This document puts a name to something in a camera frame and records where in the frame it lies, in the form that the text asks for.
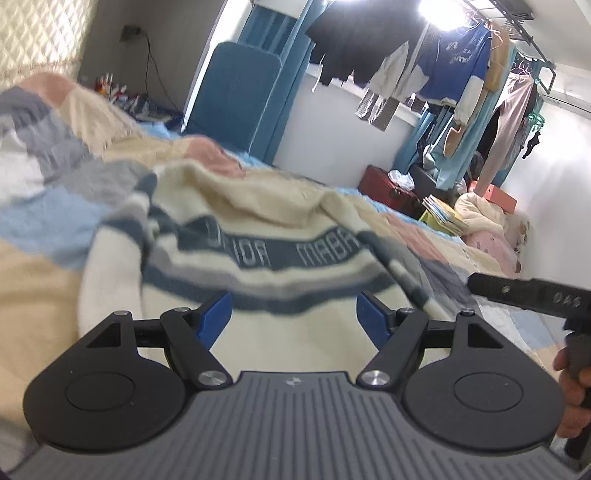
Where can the pile of bedside clutter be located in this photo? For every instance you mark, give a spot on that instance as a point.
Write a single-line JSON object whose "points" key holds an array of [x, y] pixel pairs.
{"points": [[124, 94]]}

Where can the pink printed quilt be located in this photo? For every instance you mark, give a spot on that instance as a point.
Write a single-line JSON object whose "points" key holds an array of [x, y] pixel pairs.
{"points": [[494, 249]]}

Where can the light blue hanging garment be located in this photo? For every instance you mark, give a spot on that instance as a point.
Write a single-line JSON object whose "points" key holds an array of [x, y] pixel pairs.
{"points": [[475, 134]]}

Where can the beige quilted wall padding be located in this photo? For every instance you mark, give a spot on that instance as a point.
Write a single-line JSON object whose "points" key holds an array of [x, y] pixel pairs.
{"points": [[41, 32]]}

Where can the ceiling light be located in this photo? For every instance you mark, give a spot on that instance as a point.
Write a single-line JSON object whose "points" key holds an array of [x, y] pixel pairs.
{"points": [[441, 11]]}

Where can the black hanging sock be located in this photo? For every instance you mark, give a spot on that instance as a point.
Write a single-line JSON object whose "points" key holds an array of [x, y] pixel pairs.
{"points": [[531, 144]]}

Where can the tan hanging garment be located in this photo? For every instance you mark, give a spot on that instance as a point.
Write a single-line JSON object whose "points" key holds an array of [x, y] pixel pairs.
{"points": [[498, 60]]}

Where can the white plastic bag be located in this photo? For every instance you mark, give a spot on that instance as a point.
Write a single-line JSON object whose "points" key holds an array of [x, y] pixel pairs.
{"points": [[400, 177]]}

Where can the blue white hanging jersey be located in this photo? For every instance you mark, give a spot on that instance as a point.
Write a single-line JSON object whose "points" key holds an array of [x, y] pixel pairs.
{"points": [[452, 64]]}

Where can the black white striped cloth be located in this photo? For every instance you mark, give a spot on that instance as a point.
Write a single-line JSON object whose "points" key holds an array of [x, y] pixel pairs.
{"points": [[376, 108]]}

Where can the white air conditioner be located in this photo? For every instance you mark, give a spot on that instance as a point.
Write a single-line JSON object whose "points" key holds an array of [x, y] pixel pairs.
{"points": [[572, 99]]}

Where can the blue window curtain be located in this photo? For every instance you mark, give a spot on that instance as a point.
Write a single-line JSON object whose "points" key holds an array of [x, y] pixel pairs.
{"points": [[415, 138], [277, 27]]}

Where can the patchwork pastel blanket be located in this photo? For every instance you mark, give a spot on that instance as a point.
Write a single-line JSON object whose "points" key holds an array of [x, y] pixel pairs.
{"points": [[37, 277]]}

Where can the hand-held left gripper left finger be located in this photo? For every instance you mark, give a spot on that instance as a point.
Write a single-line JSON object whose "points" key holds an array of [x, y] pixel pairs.
{"points": [[213, 318]]}

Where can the stack of books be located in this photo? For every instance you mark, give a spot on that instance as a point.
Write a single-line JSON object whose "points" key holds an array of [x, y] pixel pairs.
{"points": [[443, 214]]}

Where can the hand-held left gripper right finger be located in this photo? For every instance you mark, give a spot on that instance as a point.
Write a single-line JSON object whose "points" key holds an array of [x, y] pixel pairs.
{"points": [[371, 321]]}

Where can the blue padded panel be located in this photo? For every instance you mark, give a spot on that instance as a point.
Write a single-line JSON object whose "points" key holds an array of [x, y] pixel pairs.
{"points": [[231, 92]]}

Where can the red suitcase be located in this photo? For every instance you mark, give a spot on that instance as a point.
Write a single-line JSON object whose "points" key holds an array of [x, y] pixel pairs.
{"points": [[378, 184]]}

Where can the grey white hanging hoodie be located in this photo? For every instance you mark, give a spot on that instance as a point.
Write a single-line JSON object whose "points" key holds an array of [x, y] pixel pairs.
{"points": [[392, 69]]}

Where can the metal ceiling clothes rack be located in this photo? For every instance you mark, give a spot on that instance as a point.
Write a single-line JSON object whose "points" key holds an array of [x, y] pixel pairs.
{"points": [[517, 14]]}

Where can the pale pink hanging garment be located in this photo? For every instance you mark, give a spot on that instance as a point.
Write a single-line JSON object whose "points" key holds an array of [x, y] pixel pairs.
{"points": [[508, 115]]}

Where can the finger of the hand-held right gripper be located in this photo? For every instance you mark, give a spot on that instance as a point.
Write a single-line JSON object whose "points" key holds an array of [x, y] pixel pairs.
{"points": [[531, 293]]}

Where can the cream fluffy bedding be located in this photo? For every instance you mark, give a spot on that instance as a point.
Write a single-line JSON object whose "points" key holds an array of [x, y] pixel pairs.
{"points": [[480, 212]]}

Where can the salmon pink box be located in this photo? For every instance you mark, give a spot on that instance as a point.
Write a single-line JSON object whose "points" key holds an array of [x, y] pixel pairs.
{"points": [[503, 196]]}

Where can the cream striped knit sweater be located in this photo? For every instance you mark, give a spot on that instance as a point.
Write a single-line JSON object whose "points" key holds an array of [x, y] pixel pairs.
{"points": [[277, 221]]}

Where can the person's right hand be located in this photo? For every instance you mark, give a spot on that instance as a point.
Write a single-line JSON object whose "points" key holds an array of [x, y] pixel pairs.
{"points": [[571, 415]]}

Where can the black hanging garment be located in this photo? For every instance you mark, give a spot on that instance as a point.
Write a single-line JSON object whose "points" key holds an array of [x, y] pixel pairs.
{"points": [[360, 41]]}

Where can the black wall socket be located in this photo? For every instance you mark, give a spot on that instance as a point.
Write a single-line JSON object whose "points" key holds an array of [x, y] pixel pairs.
{"points": [[130, 33]]}

